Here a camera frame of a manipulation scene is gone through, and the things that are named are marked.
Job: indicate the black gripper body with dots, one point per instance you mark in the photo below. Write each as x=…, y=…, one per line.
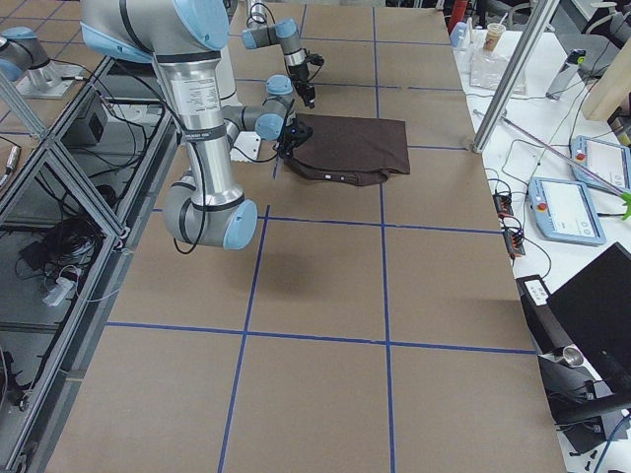
x=290, y=144
x=304, y=85

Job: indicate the dark brown t-shirt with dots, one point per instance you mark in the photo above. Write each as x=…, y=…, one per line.
x=352, y=150

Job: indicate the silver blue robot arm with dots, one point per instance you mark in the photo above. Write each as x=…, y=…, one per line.
x=301, y=65
x=184, y=42

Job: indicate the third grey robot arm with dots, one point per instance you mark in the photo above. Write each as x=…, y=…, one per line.
x=25, y=62

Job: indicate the paper drink cup with straw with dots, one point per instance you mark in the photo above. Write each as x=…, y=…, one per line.
x=494, y=32

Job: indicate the black usb hub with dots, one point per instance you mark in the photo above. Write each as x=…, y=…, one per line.
x=503, y=205
x=514, y=242

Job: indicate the near blue teach pendant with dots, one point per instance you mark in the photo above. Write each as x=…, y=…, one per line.
x=563, y=211

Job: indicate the blue teach pendant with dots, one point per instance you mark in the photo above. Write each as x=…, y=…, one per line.
x=563, y=211
x=609, y=161

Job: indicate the far blue teach pendant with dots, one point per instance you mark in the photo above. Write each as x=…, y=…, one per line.
x=609, y=161

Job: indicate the black box with label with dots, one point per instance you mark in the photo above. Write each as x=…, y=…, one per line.
x=547, y=332

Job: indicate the reacher grabber stick tool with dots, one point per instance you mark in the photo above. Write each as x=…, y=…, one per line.
x=615, y=190

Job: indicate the black monitor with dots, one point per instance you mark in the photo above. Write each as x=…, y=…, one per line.
x=593, y=308

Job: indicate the steel cup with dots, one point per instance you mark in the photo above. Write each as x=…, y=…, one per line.
x=569, y=356

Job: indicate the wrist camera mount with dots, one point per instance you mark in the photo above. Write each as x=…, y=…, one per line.
x=299, y=133
x=314, y=59

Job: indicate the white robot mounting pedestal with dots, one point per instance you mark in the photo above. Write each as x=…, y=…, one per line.
x=246, y=147

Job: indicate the aluminium frame post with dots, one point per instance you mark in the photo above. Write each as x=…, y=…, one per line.
x=540, y=16

